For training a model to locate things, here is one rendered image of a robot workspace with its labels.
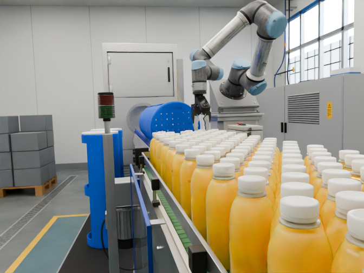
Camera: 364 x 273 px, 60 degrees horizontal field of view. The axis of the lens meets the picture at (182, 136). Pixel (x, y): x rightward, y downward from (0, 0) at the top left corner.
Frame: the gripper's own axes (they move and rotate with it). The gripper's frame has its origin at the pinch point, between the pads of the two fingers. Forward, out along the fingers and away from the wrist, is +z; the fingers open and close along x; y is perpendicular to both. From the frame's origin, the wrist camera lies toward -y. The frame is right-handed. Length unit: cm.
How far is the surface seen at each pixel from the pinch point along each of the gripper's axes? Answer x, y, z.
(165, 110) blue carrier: 15.4, 18.2, -10.9
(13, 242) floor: 142, 158, 107
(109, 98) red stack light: 44, -29, -16
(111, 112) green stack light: 44, -29, -11
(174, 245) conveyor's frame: 31, -90, 17
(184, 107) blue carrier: 4.3, 18.2, -12.3
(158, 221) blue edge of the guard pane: 33, -82, 15
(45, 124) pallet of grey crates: 153, 378, 5
